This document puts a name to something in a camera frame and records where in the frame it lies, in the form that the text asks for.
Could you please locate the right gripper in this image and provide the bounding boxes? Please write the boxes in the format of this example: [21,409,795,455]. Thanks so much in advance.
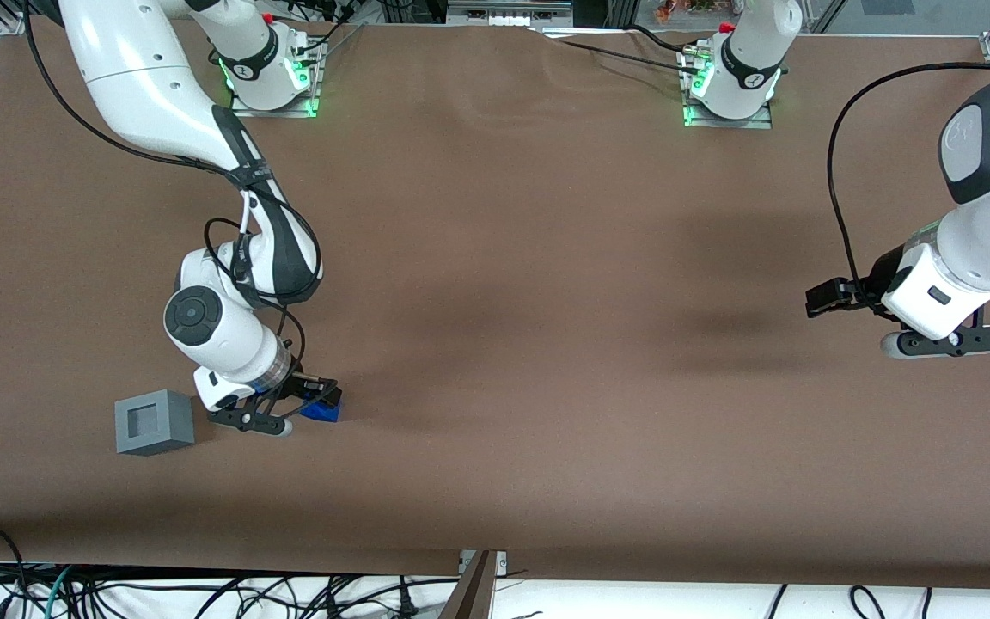
[194,368,344,412]

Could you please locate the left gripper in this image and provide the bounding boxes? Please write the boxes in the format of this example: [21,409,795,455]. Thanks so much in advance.
[806,243,990,341]

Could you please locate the blue plastic part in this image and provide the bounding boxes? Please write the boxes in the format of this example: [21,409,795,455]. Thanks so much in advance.
[300,389,342,423]

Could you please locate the gray cube base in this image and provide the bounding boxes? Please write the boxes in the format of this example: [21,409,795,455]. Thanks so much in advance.
[114,389,196,457]

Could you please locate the brown table mat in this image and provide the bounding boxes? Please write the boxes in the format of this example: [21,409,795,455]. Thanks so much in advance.
[0,15,990,592]

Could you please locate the dark metal beam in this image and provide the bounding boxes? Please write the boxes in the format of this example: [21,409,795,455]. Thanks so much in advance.
[437,550,498,619]

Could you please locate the orange objects behind table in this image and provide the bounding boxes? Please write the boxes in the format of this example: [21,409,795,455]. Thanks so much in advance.
[654,0,719,23]

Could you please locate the white power strip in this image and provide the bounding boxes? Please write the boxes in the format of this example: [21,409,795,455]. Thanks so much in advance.
[448,0,573,27]

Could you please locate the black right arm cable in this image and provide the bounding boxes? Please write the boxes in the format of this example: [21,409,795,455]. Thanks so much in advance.
[21,0,324,383]

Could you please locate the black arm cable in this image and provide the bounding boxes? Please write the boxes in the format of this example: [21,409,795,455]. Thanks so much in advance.
[21,0,324,383]
[827,62,990,302]

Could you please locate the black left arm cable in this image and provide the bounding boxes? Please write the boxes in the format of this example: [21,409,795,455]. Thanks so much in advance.
[827,62,990,302]

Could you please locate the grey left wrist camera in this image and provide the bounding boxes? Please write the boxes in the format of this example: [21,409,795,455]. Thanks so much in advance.
[880,325,990,360]

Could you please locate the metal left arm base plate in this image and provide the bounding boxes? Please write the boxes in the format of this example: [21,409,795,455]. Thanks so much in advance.
[680,43,775,130]

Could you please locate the silver table edge bracket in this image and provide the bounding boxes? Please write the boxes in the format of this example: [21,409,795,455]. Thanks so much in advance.
[459,550,509,575]

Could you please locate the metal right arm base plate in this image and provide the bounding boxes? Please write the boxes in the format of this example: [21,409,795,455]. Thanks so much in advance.
[229,39,325,119]

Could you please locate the short black curved cable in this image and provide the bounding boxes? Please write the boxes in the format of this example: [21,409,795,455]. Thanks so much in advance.
[628,24,694,54]

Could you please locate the long black cable on mat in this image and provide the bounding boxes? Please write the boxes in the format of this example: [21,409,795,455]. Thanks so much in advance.
[547,36,706,75]

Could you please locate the teal floor cable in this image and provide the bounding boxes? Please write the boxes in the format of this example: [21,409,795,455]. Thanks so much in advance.
[44,566,75,619]

